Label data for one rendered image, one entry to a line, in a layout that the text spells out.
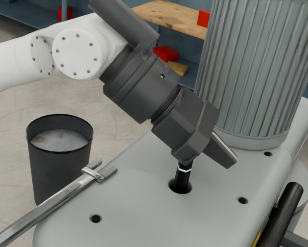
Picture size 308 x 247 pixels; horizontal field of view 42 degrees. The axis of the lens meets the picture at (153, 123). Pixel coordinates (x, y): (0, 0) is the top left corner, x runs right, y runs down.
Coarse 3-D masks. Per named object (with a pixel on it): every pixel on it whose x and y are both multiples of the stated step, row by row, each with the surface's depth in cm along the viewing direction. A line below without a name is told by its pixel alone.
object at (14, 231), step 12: (84, 168) 62; (84, 180) 60; (96, 180) 61; (60, 192) 57; (72, 192) 58; (48, 204) 55; (60, 204) 56; (24, 216) 53; (36, 216) 53; (12, 228) 51; (24, 228) 51; (0, 240) 49; (12, 240) 50
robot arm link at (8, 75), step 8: (16, 40) 56; (0, 48) 56; (8, 48) 55; (0, 56) 55; (8, 56) 55; (0, 64) 56; (8, 64) 55; (16, 64) 55; (0, 72) 56; (8, 72) 56; (16, 72) 56; (0, 80) 57; (8, 80) 57; (16, 80) 57; (24, 80) 57; (0, 88) 59
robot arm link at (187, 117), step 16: (160, 64) 53; (144, 80) 52; (160, 80) 52; (176, 80) 54; (128, 96) 52; (144, 96) 52; (160, 96) 52; (176, 96) 54; (192, 96) 58; (128, 112) 55; (144, 112) 53; (160, 112) 55; (176, 112) 52; (192, 112) 55; (208, 112) 57; (160, 128) 54; (176, 128) 53; (192, 128) 53; (208, 128) 54; (176, 144) 54; (192, 144) 52
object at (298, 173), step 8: (296, 160) 132; (296, 168) 128; (304, 168) 129; (288, 176) 124; (296, 176) 125; (304, 176) 125; (304, 184) 122; (304, 192) 119; (304, 200) 115; (296, 208) 113; (304, 208) 121; (296, 216) 116; (296, 224) 120
